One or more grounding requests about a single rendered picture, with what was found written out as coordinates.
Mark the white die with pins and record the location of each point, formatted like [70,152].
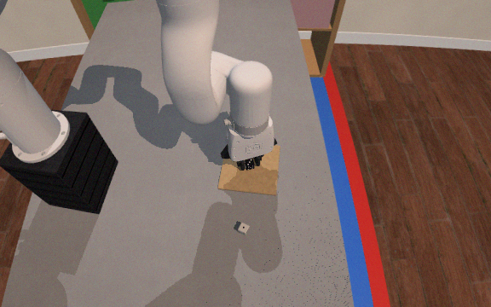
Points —
[243,228]

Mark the tan mat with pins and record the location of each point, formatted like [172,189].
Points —
[260,180]

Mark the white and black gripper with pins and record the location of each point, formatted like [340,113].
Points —
[240,147]

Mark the black die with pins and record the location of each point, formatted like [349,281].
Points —
[249,164]

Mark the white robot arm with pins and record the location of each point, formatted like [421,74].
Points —
[190,68]

